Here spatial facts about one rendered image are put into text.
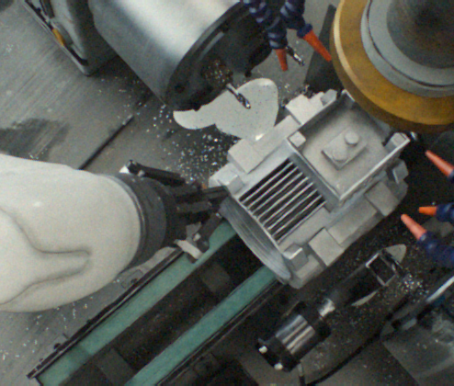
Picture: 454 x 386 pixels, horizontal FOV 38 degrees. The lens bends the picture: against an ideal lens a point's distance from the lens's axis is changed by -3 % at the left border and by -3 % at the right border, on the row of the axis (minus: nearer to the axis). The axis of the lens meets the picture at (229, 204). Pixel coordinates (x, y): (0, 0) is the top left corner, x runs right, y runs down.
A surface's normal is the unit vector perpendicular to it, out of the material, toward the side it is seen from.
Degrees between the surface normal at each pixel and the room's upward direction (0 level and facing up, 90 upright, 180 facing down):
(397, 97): 0
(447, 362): 54
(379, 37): 0
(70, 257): 67
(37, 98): 0
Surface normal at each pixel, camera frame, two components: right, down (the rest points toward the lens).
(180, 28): -0.40, 0.16
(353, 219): 0.04, -0.25
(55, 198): 0.63, -0.62
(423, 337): -0.58, 0.36
